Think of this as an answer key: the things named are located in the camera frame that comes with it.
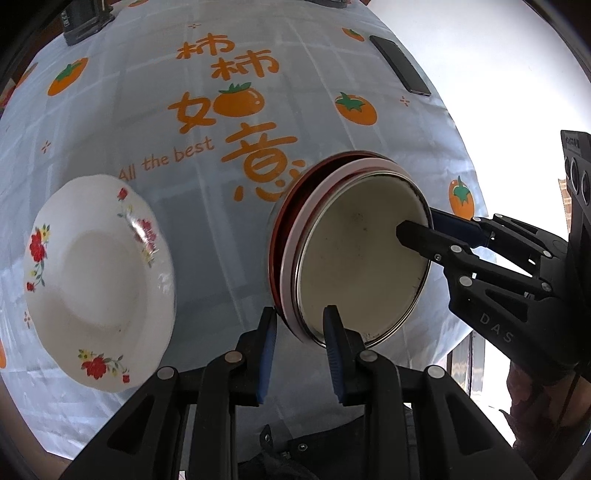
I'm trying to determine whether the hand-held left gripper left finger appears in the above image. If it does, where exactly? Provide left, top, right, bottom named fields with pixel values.
left=60, top=305, right=279, bottom=480

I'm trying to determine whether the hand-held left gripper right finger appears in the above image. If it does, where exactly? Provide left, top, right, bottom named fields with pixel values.
left=322, top=305, right=536, bottom=480

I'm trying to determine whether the orange printed tablecloth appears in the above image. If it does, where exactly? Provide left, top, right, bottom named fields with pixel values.
left=0, top=0, right=485, bottom=462

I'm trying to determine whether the white enamel plate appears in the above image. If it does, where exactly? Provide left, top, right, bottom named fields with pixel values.
left=295, top=171, right=433, bottom=350

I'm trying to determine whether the white plate with red flowers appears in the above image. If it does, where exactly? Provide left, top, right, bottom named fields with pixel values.
left=24, top=174, right=177, bottom=394

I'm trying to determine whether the pink plastic bowl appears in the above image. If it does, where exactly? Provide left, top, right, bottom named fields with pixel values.
left=268, top=151, right=416, bottom=344

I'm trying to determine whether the black smartphone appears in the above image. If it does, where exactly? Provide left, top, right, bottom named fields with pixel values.
left=369, top=34, right=432, bottom=97

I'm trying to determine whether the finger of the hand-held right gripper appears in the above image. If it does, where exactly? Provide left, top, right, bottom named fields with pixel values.
left=396, top=220, right=556, bottom=302
left=429, top=208, right=570, bottom=278

